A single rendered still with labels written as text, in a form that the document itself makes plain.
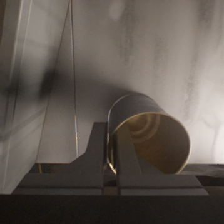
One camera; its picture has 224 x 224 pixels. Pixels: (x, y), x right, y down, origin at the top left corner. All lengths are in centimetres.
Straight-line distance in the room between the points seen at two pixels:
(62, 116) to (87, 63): 7
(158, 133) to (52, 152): 14
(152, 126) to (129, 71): 8
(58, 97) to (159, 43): 13
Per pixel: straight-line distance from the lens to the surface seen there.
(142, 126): 21
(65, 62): 20
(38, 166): 127
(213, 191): 30
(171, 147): 17
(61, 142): 23
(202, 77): 22
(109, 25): 20
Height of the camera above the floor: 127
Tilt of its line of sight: 73 degrees down
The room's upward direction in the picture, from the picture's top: 177 degrees clockwise
